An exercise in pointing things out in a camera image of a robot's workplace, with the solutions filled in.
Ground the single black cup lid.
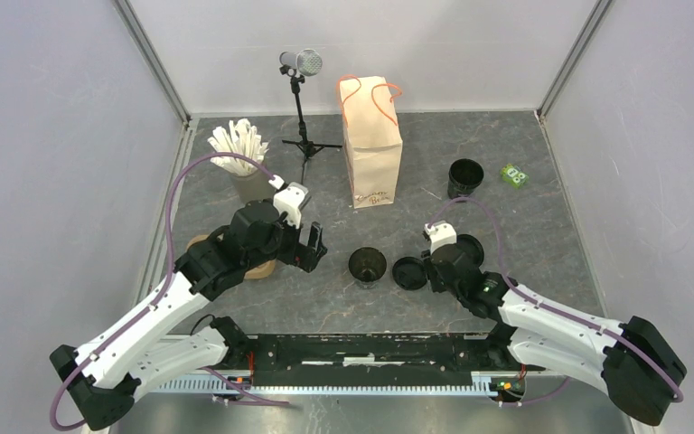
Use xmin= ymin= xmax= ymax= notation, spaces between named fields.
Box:
xmin=391 ymin=257 xmax=428 ymax=291

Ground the black coffee cup with print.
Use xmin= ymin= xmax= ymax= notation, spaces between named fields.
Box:
xmin=348 ymin=247 xmax=388 ymax=289

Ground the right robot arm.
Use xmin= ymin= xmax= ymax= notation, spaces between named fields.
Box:
xmin=421 ymin=243 xmax=687 ymax=426

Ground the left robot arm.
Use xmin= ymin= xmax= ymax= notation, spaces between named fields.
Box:
xmin=50 ymin=200 xmax=327 ymax=430

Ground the brown paper takeout bag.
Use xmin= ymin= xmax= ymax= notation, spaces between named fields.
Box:
xmin=336 ymin=75 xmax=403 ymax=209

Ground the brown cardboard cup carrier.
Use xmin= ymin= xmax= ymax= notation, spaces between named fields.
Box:
xmin=186 ymin=234 xmax=277 ymax=280

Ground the grey cup holding straws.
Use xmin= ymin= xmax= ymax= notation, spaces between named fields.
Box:
xmin=230 ymin=170 xmax=276 ymax=204

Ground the bundle of white wrapped straws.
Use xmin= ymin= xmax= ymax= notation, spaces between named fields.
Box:
xmin=207 ymin=118 xmax=268 ymax=177

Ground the green toy block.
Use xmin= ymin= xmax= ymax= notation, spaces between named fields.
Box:
xmin=501 ymin=164 xmax=529 ymax=189

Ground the microphone on black tripod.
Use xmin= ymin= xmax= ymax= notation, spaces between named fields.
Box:
xmin=278 ymin=48 xmax=343 ymax=184

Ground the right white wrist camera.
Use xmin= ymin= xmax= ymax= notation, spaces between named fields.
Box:
xmin=424 ymin=221 xmax=457 ymax=253

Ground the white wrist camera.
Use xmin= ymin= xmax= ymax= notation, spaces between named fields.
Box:
xmin=268 ymin=175 xmax=311 ymax=229
xmin=424 ymin=221 xmax=457 ymax=253

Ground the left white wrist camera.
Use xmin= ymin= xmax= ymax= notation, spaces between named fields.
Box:
xmin=268 ymin=175 xmax=311 ymax=229

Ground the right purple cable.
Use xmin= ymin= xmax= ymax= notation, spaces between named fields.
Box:
xmin=425 ymin=196 xmax=685 ymax=409

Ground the purple cable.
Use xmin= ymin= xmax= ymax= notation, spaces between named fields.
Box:
xmin=49 ymin=152 xmax=291 ymax=432
xmin=425 ymin=196 xmax=685 ymax=409

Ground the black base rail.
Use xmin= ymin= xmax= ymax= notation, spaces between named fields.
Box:
xmin=249 ymin=333 xmax=522 ymax=387

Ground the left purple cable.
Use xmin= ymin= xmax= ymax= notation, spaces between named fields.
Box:
xmin=49 ymin=152 xmax=291 ymax=432

